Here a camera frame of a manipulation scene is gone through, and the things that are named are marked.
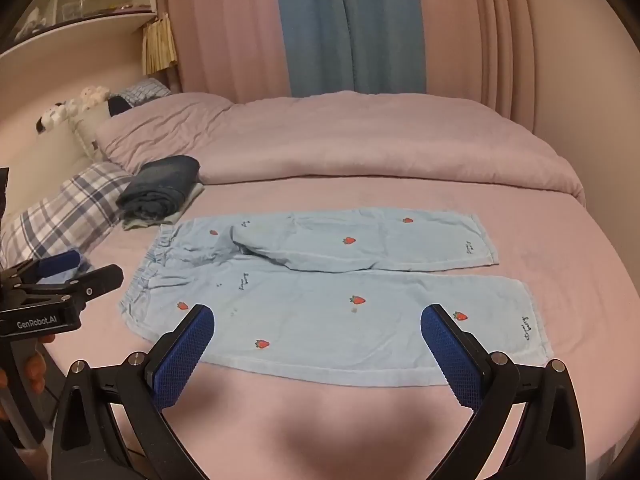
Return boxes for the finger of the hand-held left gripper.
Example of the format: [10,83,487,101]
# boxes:
[22,264,125,311]
[0,249,82,291]

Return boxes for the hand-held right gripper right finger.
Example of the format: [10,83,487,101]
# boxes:
[420,304,587,480]

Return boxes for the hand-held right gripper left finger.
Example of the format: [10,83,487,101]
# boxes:
[50,304,216,480]

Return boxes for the light blue strawberry pants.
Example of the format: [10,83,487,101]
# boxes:
[117,208,553,388]

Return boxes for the person's left hand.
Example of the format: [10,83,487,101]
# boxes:
[22,334,57,396]

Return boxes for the plaid pillow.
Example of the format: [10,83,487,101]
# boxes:
[0,161,133,273]

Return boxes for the folded light green cloth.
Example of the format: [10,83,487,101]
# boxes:
[122,182,206,232]

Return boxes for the folded dark blue jeans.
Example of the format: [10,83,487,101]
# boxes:
[116,155,201,221]

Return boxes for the bed with pink sheet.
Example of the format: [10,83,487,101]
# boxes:
[50,180,640,480]

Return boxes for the white pillow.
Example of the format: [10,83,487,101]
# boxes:
[72,105,122,161]

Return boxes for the black and white plush toy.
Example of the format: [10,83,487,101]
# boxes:
[36,102,77,134]

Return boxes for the pink pillow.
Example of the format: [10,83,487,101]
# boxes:
[95,92,236,176]

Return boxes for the beige bed headboard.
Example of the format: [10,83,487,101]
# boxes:
[0,10,157,196]

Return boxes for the blue checked cushion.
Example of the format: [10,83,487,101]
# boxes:
[107,79,172,113]

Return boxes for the pink duvet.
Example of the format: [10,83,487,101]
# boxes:
[197,91,586,207]

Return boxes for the yellow curtain tassel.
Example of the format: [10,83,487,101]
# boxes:
[142,12,179,75]

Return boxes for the pink curtain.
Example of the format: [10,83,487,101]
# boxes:
[415,0,541,133]
[165,0,293,104]

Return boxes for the blue curtain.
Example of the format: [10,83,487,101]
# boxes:
[272,0,428,98]

